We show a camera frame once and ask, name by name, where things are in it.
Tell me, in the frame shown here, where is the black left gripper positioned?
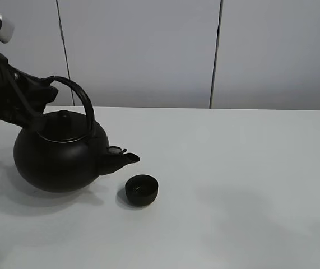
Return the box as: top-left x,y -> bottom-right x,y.
0,53 -> 58,132

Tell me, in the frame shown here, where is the black round teapot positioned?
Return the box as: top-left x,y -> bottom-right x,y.
13,76 -> 140,193

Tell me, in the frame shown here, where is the small black teacup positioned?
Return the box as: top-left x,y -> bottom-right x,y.
125,174 -> 159,207

